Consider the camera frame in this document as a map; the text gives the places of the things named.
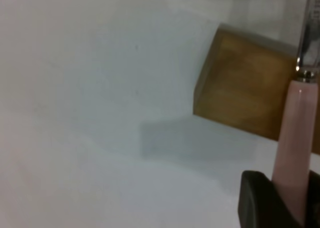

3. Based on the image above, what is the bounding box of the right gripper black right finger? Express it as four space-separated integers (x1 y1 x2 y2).
305 169 320 228

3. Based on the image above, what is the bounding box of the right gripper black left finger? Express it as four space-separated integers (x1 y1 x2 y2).
238 170 305 228

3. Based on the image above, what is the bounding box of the pink handled metal spoon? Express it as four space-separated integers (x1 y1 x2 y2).
271 0 320 226

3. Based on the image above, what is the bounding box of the arched wooden block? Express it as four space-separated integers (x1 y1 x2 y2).
192 23 320 155

